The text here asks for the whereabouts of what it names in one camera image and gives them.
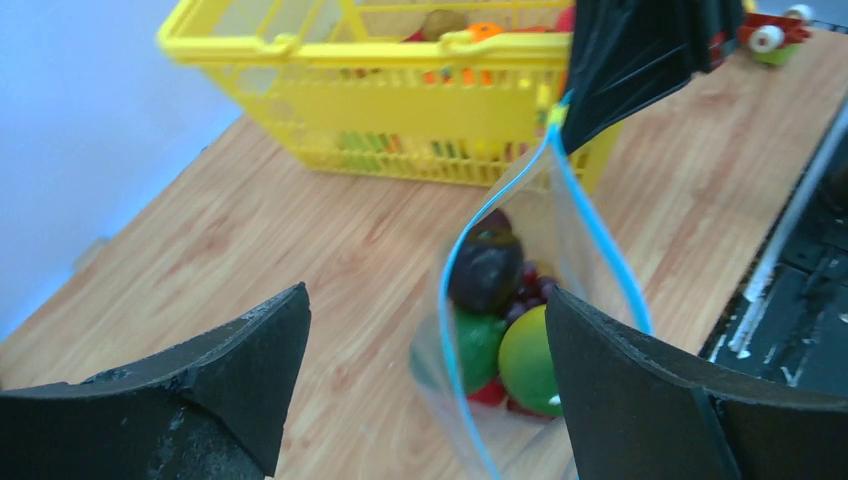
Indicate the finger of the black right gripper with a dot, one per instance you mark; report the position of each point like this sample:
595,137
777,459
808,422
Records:
629,54

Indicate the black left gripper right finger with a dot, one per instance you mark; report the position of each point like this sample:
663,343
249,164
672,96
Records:
636,407

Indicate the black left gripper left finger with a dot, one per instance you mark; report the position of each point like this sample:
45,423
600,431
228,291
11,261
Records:
211,407

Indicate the green toy mango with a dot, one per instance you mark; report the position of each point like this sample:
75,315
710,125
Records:
525,365

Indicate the dark red toy grapes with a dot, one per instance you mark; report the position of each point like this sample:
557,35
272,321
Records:
535,276

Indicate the clear zip top bag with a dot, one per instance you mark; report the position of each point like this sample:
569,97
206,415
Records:
556,221

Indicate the yellow plastic basket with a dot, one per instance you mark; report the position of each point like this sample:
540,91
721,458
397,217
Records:
351,87

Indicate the dark purple toy plum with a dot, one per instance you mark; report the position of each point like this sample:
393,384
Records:
485,271

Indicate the small toy on table edge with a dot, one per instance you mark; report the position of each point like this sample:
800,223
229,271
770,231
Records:
774,39

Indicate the orange toy tangerine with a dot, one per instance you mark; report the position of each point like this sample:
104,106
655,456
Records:
483,30

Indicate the dark green toy lime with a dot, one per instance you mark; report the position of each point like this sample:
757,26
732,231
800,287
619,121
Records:
478,340

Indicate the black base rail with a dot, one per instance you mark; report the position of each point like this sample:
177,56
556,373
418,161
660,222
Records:
787,320

